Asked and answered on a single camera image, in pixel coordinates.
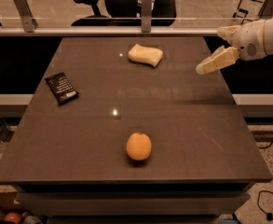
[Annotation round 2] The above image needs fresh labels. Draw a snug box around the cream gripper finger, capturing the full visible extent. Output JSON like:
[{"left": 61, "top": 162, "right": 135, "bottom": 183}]
[
  {"left": 196, "top": 46, "right": 239, "bottom": 75},
  {"left": 217, "top": 25, "right": 240, "bottom": 43}
]

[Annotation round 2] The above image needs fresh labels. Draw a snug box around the metal rail bracket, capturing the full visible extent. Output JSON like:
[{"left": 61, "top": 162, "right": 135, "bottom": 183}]
[
  {"left": 13, "top": 0, "right": 38, "bottom": 33},
  {"left": 257, "top": 0, "right": 273, "bottom": 20},
  {"left": 142, "top": 0, "right": 152, "bottom": 33}
]

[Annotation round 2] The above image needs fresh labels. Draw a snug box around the left metal rail bracket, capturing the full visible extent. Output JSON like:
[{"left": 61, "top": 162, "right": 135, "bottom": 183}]
[{"left": 13, "top": 0, "right": 38, "bottom": 33}]

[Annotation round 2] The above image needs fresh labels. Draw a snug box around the orange fruit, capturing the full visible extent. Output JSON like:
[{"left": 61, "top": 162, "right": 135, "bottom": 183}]
[{"left": 126, "top": 133, "right": 152, "bottom": 161}]

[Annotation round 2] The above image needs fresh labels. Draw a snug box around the right metal rail bracket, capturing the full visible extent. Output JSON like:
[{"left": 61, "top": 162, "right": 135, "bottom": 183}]
[{"left": 257, "top": 0, "right": 273, "bottom": 20}]

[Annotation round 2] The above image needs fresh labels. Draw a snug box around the yellow sponge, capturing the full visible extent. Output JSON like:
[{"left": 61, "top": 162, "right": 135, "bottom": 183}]
[{"left": 128, "top": 44, "right": 163, "bottom": 67}]

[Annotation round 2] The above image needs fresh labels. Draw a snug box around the wooden stool frame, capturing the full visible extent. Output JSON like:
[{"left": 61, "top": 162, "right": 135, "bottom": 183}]
[{"left": 232, "top": 0, "right": 266, "bottom": 24}]

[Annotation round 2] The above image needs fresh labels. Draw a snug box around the black office chair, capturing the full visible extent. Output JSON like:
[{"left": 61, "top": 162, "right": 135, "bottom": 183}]
[{"left": 72, "top": 0, "right": 176, "bottom": 26}]

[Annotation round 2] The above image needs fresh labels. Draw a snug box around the middle metal rail bracket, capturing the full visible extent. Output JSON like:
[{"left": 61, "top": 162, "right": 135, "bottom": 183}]
[{"left": 142, "top": 0, "right": 152, "bottom": 33}]

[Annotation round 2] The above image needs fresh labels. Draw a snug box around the black snack packet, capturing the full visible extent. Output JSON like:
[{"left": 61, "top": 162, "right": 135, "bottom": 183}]
[{"left": 45, "top": 72, "right": 79, "bottom": 105}]

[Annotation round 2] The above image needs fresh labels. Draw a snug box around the black floor cable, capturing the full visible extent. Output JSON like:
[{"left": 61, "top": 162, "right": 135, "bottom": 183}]
[{"left": 256, "top": 189, "right": 273, "bottom": 224}]

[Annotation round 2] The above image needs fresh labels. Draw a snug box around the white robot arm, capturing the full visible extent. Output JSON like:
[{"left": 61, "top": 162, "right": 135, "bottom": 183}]
[{"left": 196, "top": 19, "right": 273, "bottom": 75}]

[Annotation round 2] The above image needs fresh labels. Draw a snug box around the orange ball under table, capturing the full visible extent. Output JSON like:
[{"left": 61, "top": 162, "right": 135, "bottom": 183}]
[{"left": 4, "top": 212, "right": 22, "bottom": 224}]

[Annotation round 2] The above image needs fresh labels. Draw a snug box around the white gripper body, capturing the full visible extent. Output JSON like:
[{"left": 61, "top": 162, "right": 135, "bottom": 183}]
[{"left": 232, "top": 20, "right": 266, "bottom": 61}]

